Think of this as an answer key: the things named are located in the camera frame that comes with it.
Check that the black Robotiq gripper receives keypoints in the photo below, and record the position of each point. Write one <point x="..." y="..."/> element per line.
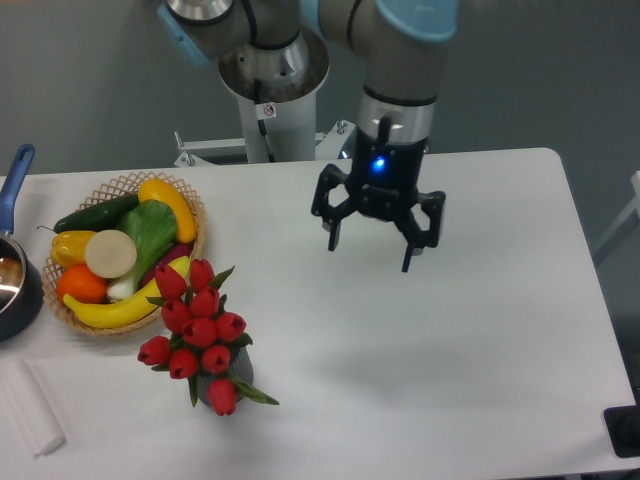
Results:
<point x="385" y="180"/>

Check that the red tulip bouquet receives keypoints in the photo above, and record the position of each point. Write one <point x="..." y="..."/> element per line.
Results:
<point x="202" y="332"/>

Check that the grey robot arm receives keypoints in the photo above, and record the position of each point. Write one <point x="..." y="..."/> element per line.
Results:
<point x="403" y="43"/>

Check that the dark grey ribbed vase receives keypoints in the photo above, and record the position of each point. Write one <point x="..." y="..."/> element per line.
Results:
<point x="240" y="366"/>

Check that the purple eggplant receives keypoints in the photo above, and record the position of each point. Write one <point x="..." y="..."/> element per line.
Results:
<point x="176" y="251"/>

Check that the green bok choy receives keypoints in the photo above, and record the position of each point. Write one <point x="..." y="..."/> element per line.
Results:
<point x="152" y="227"/>

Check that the yellow squash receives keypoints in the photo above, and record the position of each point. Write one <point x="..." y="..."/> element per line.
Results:
<point x="164" y="192"/>

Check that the beige round disc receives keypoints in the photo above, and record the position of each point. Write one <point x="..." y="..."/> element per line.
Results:
<point x="110" y="254"/>

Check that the dark green cucumber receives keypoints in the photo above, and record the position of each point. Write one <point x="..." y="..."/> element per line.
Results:
<point x="101" y="216"/>

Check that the long yellow banana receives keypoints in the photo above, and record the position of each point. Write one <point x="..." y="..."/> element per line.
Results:
<point x="134" y="311"/>

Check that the orange fruit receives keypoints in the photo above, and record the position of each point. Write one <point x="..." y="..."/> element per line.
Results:
<point x="82" y="284"/>

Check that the yellow bell pepper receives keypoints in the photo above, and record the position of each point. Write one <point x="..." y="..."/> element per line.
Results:
<point x="68" y="248"/>

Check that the black device at edge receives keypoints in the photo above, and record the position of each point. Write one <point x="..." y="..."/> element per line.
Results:
<point x="623" y="429"/>

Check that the white rolled cloth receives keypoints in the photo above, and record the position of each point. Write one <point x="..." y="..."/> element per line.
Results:
<point x="36" y="420"/>

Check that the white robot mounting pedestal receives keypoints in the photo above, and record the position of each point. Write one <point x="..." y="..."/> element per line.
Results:
<point x="276" y="94"/>

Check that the white furniture frame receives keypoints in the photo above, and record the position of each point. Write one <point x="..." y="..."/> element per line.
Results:
<point x="621" y="227"/>

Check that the dark saucepan blue handle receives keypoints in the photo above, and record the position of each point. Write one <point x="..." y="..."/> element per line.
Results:
<point x="21" y="286"/>

